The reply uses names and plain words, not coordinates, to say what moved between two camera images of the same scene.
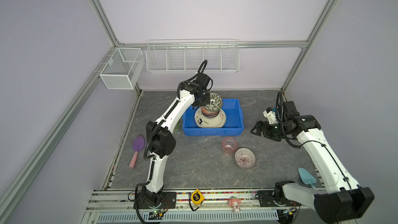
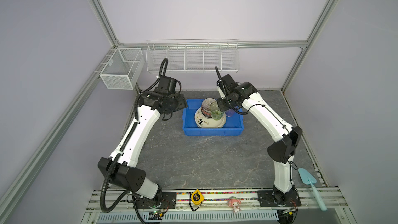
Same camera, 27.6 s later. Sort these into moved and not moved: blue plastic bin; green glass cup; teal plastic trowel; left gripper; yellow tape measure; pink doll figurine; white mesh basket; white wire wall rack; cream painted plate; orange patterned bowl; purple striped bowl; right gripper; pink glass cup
Moved: pink glass cup; purple striped bowl; right gripper; left gripper; green glass cup
Not moved: yellow tape measure; blue plastic bin; white wire wall rack; teal plastic trowel; pink doll figurine; orange patterned bowl; white mesh basket; cream painted plate
